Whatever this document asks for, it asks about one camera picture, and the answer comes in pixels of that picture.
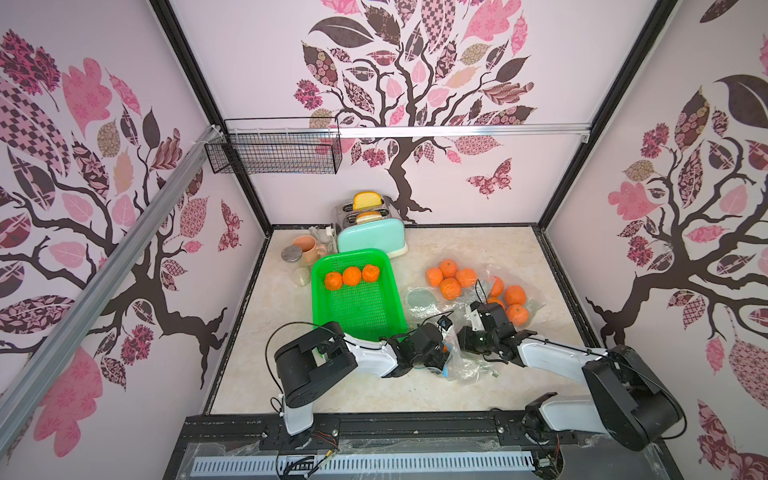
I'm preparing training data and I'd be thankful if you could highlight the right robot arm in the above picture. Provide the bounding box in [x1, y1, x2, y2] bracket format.
[458, 301, 688, 451]

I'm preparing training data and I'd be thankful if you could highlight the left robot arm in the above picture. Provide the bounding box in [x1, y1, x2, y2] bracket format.
[270, 315, 456, 437]

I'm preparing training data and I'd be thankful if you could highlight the black wire wall basket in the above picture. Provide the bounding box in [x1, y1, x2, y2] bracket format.
[205, 113, 342, 175]

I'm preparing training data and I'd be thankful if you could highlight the aluminium rail bar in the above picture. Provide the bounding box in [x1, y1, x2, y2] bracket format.
[1, 125, 222, 453]

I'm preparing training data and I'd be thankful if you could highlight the white slotted cable duct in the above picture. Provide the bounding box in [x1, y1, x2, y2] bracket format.
[187, 451, 535, 479]

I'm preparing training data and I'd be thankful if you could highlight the mint green toaster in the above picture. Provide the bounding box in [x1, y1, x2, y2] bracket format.
[333, 195, 408, 259]

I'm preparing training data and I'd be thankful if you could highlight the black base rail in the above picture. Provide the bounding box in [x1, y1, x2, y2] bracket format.
[167, 410, 601, 463]

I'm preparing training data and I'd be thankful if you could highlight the yellow toast slice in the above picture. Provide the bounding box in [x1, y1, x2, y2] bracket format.
[352, 191, 383, 211]

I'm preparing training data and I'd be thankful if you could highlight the clear glass jar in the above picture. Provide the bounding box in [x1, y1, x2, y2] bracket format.
[291, 266, 311, 287]

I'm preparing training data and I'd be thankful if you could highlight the orange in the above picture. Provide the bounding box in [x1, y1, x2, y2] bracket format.
[342, 266, 362, 287]
[324, 271, 344, 291]
[362, 264, 381, 283]

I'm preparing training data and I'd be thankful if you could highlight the clear green-strip bag of oranges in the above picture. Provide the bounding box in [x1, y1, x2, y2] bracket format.
[402, 258, 546, 326]

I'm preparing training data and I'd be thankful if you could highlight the clear blue-zip bag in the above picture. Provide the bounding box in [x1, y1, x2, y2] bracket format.
[441, 326, 499, 386]

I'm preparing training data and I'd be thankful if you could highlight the green plastic basket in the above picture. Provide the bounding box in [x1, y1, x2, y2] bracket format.
[311, 249, 408, 341]

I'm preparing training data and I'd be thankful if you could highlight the pink ceramic mug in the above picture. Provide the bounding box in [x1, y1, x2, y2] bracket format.
[292, 235, 328, 266]

